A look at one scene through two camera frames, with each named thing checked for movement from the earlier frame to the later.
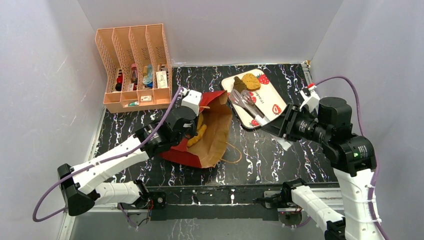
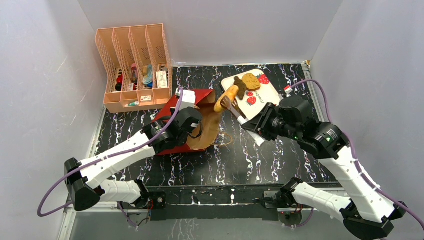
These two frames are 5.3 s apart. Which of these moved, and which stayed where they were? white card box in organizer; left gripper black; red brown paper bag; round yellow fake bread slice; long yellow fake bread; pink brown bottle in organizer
Moved: red brown paper bag; long yellow fake bread
Stayed: pink brown bottle in organizer; white card box in organizer; left gripper black; round yellow fake bread slice
